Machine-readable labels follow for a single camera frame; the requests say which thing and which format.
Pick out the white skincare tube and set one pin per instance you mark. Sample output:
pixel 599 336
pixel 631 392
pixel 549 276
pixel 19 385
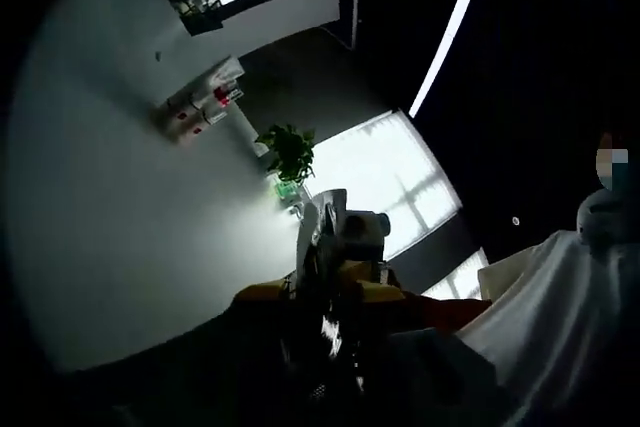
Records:
pixel 220 74

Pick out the red clear-cap skincare bottle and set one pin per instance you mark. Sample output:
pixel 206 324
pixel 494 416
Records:
pixel 221 96

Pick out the small green translucent object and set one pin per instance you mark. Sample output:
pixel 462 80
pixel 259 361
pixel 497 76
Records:
pixel 286 190

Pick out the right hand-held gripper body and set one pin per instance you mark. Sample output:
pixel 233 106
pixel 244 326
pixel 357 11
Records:
pixel 370 242

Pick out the bright window with blinds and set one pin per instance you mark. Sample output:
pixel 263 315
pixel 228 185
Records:
pixel 390 162

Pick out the green potted plant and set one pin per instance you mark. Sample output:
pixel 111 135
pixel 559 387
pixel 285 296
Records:
pixel 290 149

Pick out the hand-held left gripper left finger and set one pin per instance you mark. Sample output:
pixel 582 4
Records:
pixel 270 327

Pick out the white red-label skincare bottle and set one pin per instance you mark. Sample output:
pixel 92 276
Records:
pixel 187 134

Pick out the black framed desk panel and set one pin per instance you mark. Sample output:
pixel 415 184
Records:
pixel 200 24

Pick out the person's white shirt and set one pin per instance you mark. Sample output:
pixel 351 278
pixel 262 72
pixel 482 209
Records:
pixel 550 307

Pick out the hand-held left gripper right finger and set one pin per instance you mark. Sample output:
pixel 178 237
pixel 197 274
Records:
pixel 380 317

